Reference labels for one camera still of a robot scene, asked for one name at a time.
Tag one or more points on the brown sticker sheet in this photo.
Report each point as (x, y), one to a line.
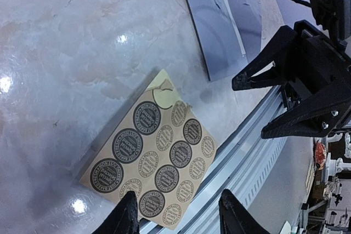
(160, 151)

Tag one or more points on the grey envelope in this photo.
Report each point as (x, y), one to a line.
(217, 38)

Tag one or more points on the front aluminium rail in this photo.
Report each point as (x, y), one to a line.
(242, 164)

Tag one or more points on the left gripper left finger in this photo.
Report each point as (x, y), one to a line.
(123, 218)

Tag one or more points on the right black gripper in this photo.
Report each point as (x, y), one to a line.
(316, 77)

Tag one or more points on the beige letter sheet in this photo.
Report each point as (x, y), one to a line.
(236, 30)

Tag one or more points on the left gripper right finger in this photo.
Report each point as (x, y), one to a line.
(234, 218)

